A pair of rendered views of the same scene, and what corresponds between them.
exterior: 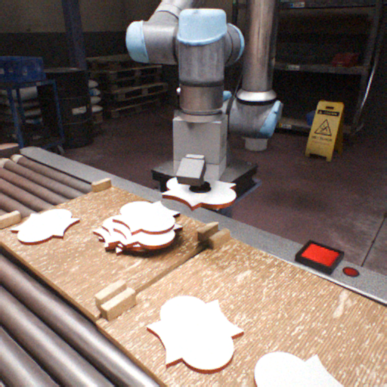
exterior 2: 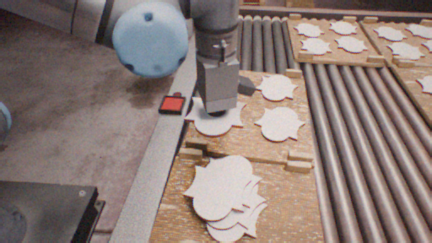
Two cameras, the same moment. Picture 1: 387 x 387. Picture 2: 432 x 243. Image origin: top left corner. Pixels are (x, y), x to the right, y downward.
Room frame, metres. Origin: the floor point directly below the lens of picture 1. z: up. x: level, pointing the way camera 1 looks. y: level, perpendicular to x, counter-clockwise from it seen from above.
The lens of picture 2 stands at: (0.85, 0.34, 1.46)
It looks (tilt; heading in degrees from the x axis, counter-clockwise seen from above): 44 degrees down; 238
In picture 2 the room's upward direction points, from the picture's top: straight up
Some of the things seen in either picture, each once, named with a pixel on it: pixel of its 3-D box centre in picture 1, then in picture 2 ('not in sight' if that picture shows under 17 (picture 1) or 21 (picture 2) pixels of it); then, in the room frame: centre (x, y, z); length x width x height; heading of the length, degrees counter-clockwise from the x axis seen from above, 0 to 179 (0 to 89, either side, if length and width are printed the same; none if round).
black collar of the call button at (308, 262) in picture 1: (319, 256); (172, 105); (0.63, -0.27, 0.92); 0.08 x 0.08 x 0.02; 51
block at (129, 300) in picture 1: (119, 304); (299, 157); (0.46, 0.12, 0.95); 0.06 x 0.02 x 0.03; 138
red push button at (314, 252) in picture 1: (319, 256); (172, 105); (0.63, -0.27, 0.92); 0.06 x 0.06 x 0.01; 51
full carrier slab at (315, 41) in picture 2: not in sight; (329, 37); (-0.17, -0.31, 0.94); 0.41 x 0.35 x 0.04; 51
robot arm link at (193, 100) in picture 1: (199, 97); (216, 38); (0.62, -0.01, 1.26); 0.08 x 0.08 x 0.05
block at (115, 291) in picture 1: (111, 294); (298, 166); (0.48, 0.14, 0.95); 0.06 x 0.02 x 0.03; 139
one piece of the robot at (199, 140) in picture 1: (196, 145); (227, 73); (0.60, -0.01, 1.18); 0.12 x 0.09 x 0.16; 163
